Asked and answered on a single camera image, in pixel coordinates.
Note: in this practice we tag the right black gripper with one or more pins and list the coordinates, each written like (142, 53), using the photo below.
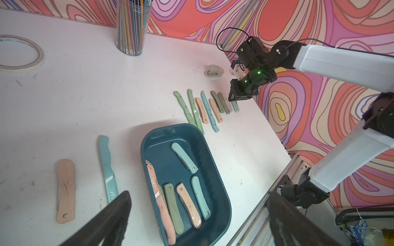
(248, 86)

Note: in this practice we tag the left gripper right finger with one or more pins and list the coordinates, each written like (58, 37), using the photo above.
(289, 227)

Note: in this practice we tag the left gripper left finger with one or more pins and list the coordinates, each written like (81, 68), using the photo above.
(107, 228)

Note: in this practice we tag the teal knife row end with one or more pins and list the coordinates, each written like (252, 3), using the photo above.
(235, 106)

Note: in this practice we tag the olive knife row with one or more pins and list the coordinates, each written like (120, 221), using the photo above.
(217, 101)

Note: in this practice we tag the teal knife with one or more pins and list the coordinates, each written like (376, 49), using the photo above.
(108, 174)
(184, 157)
(209, 112)

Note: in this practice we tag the long pink knife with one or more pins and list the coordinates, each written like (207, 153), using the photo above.
(164, 213)

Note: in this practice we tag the beige knife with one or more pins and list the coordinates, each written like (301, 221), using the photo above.
(67, 191)

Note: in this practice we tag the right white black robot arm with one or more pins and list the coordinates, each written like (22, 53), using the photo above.
(370, 70)

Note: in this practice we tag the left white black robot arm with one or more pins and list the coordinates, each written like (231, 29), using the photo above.
(373, 135)

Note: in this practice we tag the peach folded knife in tray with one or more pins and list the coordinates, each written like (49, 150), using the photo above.
(190, 206)

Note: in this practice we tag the dark teal storage tray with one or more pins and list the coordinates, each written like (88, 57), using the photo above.
(155, 148)

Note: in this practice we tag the mint folded knife in tray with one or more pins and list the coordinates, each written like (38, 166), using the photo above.
(204, 208)

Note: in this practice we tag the small white stapler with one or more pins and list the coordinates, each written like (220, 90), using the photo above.
(213, 71)

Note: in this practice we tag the clear pencil cup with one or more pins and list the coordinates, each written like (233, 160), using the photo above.
(131, 27)

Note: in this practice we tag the masking tape roll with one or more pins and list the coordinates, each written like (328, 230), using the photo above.
(20, 55)

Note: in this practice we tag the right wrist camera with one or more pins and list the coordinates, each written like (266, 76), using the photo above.
(236, 70)

